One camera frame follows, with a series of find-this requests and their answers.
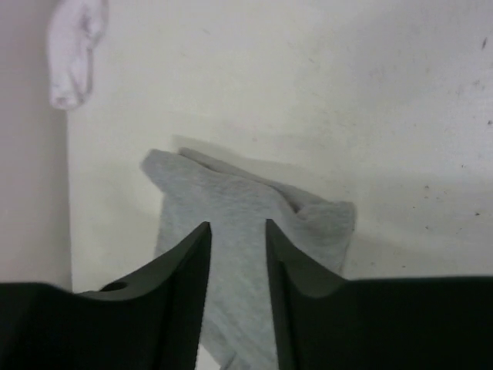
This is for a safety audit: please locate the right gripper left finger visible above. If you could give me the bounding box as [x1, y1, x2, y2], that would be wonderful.
[79, 220, 212, 370]

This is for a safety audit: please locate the grey tank top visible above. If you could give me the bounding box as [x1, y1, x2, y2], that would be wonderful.
[141, 148, 357, 369]

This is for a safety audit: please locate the folded white tank top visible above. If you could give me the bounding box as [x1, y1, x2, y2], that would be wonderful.
[46, 0, 109, 111]

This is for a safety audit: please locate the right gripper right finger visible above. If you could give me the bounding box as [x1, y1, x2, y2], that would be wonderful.
[266, 220, 347, 369]

